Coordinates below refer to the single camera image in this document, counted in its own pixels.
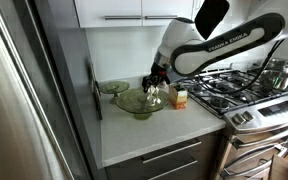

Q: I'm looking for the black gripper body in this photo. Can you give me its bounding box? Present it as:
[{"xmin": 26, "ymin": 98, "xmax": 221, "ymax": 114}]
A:
[{"xmin": 149, "ymin": 62, "xmax": 171, "ymax": 86}]

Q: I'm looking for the white garlic bulb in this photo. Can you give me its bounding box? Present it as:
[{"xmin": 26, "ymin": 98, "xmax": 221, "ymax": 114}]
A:
[{"xmin": 146, "ymin": 87, "xmax": 163, "ymax": 105}]

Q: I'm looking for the stainless steel pot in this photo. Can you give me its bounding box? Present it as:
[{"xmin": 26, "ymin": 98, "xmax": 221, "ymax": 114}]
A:
[{"xmin": 259, "ymin": 68, "xmax": 288, "ymax": 94}]

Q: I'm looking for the large green glass cake stand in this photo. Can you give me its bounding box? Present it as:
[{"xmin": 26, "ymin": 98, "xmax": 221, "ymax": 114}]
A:
[{"xmin": 115, "ymin": 87, "xmax": 170, "ymax": 121}]

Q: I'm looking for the orange vitamin drink box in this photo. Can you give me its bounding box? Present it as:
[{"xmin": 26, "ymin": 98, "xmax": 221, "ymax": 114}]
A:
[{"xmin": 168, "ymin": 82, "xmax": 189, "ymax": 111}]

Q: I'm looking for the small green glass cake stand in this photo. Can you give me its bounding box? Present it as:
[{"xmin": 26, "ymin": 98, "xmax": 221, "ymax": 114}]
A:
[{"xmin": 98, "ymin": 80, "xmax": 131, "ymax": 105}]

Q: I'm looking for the black flat rectangular panel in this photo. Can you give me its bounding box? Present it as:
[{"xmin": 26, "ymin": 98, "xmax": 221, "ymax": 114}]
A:
[{"xmin": 86, "ymin": 57, "xmax": 104, "ymax": 121}]

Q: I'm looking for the stainless steel gas range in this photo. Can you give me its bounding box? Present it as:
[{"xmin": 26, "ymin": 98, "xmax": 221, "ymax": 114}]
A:
[{"xmin": 171, "ymin": 58, "xmax": 288, "ymax": 180}]

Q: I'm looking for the narrow white cabinet door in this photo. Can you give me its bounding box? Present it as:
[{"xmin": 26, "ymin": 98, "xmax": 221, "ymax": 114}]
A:
[{"xmin": 141, "ymin": 0, "xmax": 195, "ymax": 27}]

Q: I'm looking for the dark grey base cabinet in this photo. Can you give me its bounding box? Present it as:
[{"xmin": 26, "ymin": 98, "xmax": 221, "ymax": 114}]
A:
[{"xmin": 103, "ymin": 130, "xmax": 224, "ymax": 180}]

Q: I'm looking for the wide white cabinet door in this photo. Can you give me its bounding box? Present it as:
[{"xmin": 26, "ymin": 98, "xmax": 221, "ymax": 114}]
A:
[{"xmin": 73, "ymin": 0, "xmax": 144, "ymax": 29}]

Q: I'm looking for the steel range knob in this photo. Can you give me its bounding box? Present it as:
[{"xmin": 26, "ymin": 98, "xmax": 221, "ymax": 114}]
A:
[
  {"xmin": 242, "ymin": 110, "xmax": 255, "ymax": 122},
  {"xmin": 232, "ymin": 113, "xmax": 245, "ymax": 125}
]

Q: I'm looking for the steel lidded pan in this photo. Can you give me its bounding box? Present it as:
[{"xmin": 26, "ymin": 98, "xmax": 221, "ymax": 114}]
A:
[{"xmin": 267, "ymin": 58, "xmax": 288, "ymax": 73}]

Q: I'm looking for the stainless steel refrigerator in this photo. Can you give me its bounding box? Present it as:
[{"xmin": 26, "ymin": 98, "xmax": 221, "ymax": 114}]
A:
[{"xmin": 0, "ymin": 0, "xmax": 107, "ymax": 180}]

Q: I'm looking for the brown cardboard box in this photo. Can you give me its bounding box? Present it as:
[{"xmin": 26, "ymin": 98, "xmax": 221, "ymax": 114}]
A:
[{"xmin": 267, "ymin": 154, "xmax": 288, "ymax": 180}]

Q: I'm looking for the steel bar cabinet door handle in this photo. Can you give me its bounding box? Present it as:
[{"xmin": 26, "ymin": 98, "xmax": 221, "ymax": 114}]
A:
[
  {"xmin": 104, "ymin": 14, "xmax": 143, "ymax": 21},
  {"xmin": 144, "ymin": 14, "xmax": 179, "ymax": 20}
]

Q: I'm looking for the steel bar drawer handle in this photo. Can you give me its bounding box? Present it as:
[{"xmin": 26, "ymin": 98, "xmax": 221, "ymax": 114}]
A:
[
  {"xmin": 142, "ymin": 141, "xmax": 203, "ymax": 165},
  {"xmin": 146, "ymin": 159, "xmax": 199, "ymax": 180}
]

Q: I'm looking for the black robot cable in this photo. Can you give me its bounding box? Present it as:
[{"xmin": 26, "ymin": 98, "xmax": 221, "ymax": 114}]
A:
[{"xmin": 196, "ymin": 39, "xmax": 286, "ymax": 97}]

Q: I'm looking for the steel oven door handle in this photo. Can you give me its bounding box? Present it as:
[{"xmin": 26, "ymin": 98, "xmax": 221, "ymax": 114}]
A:
[{"xmin": 232, "ymin": 119, "xmax": 288, "ymax": 151}]

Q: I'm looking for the steel range drawer handle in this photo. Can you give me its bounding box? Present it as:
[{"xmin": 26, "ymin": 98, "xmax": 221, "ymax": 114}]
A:
[{"xmin": 221, "ymin": 145, "xmax": 287, "ymax": 178}]

